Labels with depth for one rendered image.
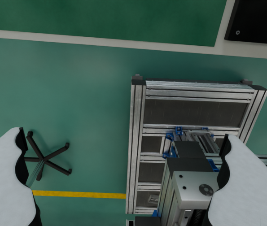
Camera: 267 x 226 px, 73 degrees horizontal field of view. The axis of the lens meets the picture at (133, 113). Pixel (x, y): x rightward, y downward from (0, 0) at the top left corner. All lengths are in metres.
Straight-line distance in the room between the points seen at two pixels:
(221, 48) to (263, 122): 1.33
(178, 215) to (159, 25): 0.49
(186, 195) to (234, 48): 0.40
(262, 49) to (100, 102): 1.08
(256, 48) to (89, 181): 1.73
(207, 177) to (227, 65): 1.04
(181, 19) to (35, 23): 0.37
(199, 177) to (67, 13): 0.53
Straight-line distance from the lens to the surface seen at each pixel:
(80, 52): 1.32
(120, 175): 1.86
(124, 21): 0.51
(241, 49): 0.60
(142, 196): 1.76
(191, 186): 0.50
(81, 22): 0.52
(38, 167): 1.73
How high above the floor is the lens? 1.26
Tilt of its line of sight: 61 degrees down
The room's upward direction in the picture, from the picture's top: 178 degrees clockwise
